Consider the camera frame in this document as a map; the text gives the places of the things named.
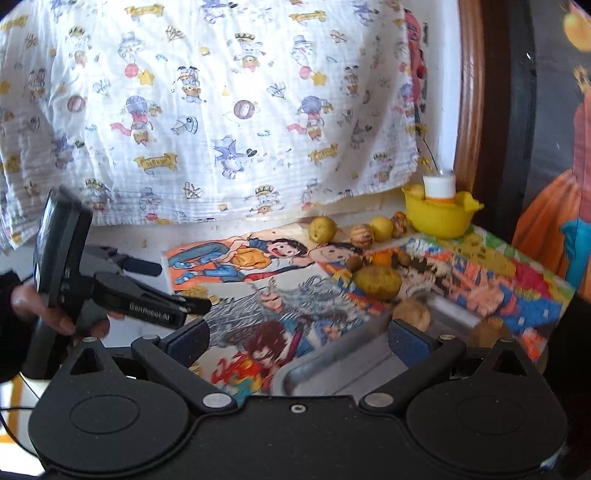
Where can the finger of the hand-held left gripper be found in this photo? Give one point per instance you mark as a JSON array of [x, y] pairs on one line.
[[147, 307], [143, 266]]

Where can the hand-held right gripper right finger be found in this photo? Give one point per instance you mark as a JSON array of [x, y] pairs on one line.
[[408, 344]]

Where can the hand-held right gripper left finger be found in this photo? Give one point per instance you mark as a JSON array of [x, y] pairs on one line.
[[187, 341]]

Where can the striped pepino melon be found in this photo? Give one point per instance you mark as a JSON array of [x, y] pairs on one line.
[[361, 236], [400, 225]]

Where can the person's left hand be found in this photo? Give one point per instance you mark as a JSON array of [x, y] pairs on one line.
[[27, 302]]

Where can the round tan fruit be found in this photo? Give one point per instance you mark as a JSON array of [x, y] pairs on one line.
[[411, 314], [488, 331]]

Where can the metal tray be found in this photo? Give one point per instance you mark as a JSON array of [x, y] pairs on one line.
[[346, 364]]

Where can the large yellow-green fruit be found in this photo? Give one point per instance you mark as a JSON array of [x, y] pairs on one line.
[[377, 282]]

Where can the small brown kiwi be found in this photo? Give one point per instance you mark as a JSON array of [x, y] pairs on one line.
[[354, 263], [404, 259]]

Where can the small orange fruit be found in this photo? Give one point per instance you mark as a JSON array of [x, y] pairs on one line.
[[381, 259]]

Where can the grey-haired anime drawing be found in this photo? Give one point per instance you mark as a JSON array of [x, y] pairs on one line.
[[295, 314]]

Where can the yellow lemon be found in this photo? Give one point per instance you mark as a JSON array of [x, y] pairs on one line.
[[322, 229], [381, 228]]

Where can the yellow plastic bowl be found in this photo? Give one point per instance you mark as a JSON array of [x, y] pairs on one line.
[[441, 219]]

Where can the small yellow fruit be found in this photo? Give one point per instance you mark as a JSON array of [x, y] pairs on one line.
[[415, 190]]

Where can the white and orange bottle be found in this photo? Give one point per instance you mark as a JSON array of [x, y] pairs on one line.
[[439, 187]]

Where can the white cartoon printed blanket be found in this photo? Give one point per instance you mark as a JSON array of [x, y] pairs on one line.
[[207, 115]]

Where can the dark printed cloth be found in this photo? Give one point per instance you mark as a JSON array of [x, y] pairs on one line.
[[554, 138]]

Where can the red printed cloth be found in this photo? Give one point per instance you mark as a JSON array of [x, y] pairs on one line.
[[418, 50]]

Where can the brown wooden frame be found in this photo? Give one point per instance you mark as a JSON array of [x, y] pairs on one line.
[[468, 92]]

